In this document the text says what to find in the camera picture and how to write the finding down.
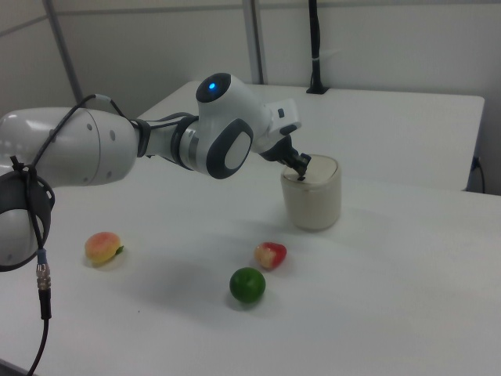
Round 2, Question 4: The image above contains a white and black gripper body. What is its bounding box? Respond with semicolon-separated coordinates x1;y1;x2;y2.
254;97;304;165

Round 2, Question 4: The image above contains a beige round garbage bin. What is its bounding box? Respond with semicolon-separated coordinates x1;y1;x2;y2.
280;154;342;231

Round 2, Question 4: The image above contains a red and yellow toy fruit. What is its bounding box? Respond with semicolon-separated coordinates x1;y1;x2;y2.
254;241;287;270

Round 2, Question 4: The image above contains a green round toy fruit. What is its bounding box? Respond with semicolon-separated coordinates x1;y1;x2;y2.
229;267;267;304

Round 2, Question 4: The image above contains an orange and yellow toy peach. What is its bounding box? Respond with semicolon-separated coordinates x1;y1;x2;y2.
85;231;125;268

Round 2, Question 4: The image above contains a black cable along pole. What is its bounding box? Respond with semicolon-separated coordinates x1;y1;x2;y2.
315;0;325;89

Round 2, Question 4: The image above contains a grey partition post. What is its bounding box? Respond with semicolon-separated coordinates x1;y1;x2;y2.
41;0;85;107
240;0;270;85

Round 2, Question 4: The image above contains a black camera pole with base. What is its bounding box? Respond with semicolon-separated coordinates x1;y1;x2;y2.
305;0;330;95

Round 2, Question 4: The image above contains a black cable with metal connector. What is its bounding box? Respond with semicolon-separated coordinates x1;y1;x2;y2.
9;92;199;376

